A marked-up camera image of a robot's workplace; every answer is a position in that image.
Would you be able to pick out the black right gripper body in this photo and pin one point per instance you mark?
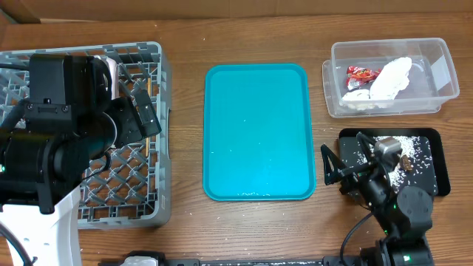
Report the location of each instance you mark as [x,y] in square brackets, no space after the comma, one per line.
[375,191]

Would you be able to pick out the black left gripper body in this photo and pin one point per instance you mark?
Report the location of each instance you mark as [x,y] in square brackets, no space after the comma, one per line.
[126,127]

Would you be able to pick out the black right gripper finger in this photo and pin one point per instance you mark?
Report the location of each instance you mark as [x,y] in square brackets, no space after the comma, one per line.
[366,143]
[334,169]

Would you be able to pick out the brown food piece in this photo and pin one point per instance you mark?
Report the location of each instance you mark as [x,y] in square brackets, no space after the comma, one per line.
[405,163]

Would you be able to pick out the small white tissue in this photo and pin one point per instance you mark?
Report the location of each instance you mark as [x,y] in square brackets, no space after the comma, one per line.
[357,95]

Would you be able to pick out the white rice pile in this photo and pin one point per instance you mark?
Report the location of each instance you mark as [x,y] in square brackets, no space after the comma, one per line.
[406,147]

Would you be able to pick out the red snack wrapper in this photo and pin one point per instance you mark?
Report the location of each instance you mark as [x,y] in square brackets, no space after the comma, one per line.
[359,76]

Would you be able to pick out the white round plate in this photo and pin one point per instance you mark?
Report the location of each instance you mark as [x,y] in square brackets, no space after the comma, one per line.
[114,72]

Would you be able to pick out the wooden chopstick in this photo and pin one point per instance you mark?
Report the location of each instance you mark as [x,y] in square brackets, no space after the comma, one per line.
[149,91]

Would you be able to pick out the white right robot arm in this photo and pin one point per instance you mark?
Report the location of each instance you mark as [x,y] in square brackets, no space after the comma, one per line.
[404,216]

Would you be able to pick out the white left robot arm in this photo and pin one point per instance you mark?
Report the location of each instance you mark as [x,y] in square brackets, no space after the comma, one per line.
[40,198]

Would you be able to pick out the grey dishwasher rack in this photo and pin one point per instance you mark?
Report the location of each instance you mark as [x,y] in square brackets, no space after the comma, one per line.
[135,190]

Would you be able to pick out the black plastic tray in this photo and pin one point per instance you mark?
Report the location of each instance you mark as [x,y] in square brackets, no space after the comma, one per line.
[434,180]

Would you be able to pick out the teal plastic tray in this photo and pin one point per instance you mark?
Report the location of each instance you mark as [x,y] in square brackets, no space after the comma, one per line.
[257,133]

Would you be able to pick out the clear plastic bin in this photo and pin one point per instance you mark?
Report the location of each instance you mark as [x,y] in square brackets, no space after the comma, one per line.
[432,77]

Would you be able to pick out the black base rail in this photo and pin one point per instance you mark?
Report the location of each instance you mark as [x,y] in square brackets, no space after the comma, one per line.
[143,257]

